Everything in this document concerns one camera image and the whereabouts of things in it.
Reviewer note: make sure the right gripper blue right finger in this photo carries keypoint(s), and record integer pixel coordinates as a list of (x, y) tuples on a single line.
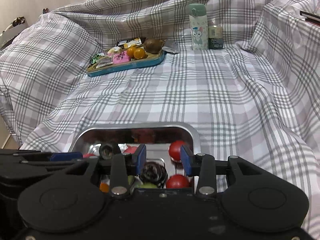
[(202, 166)]

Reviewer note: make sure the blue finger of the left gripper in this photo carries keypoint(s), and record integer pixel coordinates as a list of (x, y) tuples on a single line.
[(68, 156)]

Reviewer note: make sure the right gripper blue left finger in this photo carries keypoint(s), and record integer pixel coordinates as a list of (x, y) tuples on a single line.
[(123, 166)]

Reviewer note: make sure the small pink radish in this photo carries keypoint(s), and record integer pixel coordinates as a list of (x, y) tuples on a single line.
[(131, 149)]

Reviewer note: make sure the dark water chestnut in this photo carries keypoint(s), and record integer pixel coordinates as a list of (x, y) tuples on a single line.
[(154, 173), (108, 149)]

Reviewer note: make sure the red cherry tomato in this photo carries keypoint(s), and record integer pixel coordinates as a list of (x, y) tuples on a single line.
[(175, 149), (177, 181)]

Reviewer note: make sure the orange tangerine with stem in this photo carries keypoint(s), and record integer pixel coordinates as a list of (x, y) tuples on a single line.
[(104, 187)]

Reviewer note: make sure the large red radish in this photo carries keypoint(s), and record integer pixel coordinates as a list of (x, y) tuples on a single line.
[(88, 155)]

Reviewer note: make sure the stainless steel tray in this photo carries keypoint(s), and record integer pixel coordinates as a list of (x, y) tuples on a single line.
[(157, 138)]

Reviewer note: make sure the green foil candy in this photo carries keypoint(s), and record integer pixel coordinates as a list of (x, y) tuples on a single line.
[(95, 58)]

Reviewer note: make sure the brown clear snack packet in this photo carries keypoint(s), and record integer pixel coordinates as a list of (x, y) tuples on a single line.
[(104, 62)]

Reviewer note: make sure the pink snack packet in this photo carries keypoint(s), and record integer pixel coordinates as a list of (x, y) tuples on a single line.
[(121, 57)]

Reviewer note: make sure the blue gold snack tin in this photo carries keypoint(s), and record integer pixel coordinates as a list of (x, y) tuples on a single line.
[(149, 61)]

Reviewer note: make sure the small orange in tin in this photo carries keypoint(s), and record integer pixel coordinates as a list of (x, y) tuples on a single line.
[(139, 53), (130, 51)]

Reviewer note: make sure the grey plaid sofa cover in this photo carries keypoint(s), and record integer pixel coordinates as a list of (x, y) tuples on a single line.
[(257, 98)]

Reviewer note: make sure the yellow pastry packet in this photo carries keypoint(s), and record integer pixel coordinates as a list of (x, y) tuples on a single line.
[(129, 43)]

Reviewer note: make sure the silver foil wrapper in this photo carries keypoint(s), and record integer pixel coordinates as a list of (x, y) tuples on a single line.
[(170, 46)]

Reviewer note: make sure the brown kiwi fruit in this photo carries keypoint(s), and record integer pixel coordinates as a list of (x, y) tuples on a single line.
[(153, 46)]

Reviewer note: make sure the small green jar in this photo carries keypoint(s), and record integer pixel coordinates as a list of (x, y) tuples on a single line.
[(215, 37)]

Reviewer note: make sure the white green cartoon bottle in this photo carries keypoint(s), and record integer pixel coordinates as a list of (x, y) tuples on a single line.
[(198, 26)]

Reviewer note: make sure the black device on armrest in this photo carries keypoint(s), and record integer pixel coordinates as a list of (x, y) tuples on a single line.
[(309, 17)]

